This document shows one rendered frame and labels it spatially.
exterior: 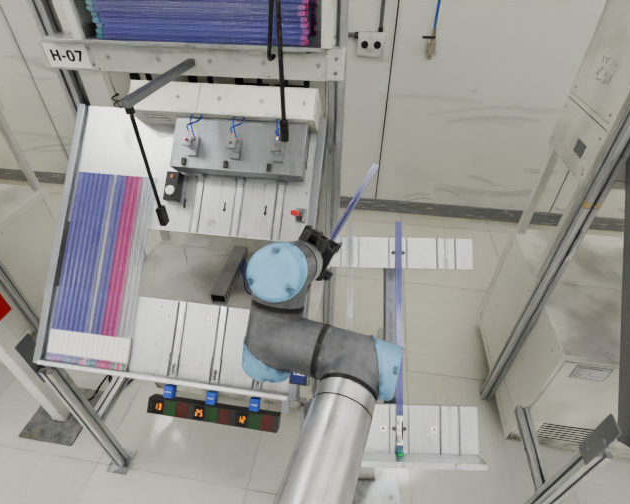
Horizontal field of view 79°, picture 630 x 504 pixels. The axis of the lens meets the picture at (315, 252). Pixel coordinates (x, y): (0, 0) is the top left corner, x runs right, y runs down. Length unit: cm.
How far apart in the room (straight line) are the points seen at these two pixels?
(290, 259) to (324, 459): 22
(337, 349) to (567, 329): 106
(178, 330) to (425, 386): 121
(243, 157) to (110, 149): 41
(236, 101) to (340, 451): 82
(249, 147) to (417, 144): 180
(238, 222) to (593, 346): 112
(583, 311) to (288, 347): 120
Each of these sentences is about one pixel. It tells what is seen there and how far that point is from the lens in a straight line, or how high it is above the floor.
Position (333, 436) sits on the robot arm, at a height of 117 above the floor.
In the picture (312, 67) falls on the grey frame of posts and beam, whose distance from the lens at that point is 99.
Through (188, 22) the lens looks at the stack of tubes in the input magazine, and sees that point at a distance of 102.
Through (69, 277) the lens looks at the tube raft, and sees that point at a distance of 120.
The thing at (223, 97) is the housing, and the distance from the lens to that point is 104.
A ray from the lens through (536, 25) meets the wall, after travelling 258.
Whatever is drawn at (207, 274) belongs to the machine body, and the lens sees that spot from 145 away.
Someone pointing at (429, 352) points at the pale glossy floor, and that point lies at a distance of 202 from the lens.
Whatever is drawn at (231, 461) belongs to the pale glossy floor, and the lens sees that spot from 173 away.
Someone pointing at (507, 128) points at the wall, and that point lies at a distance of 272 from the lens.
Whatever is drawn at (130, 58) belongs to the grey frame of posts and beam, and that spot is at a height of 134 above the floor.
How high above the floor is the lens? 158
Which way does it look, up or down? 40 degrees down
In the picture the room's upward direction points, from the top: straight up
